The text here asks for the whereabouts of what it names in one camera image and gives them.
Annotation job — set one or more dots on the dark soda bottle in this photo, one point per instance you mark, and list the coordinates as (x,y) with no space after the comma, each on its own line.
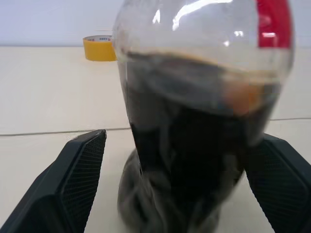
(194,133)

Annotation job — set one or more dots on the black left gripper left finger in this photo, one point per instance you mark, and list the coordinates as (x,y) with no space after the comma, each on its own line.
(60,184)

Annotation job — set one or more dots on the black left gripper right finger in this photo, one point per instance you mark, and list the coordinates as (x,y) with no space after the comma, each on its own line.
(281,184)

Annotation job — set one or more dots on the yellow tape roll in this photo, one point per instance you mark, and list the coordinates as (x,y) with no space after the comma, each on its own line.
(98,49)

